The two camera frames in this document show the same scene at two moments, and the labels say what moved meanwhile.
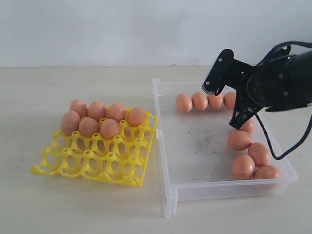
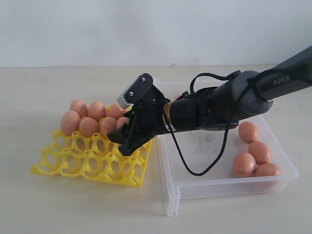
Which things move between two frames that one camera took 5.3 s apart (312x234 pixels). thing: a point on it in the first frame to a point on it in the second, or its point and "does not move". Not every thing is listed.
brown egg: x=109 y=128 does not move
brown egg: x=70 y=122 does not move
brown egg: x=239 y=140 to x=247 y=132
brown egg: x=116 y=111 does not move
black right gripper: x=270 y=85 to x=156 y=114
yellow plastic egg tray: x=123 y=157 does not move
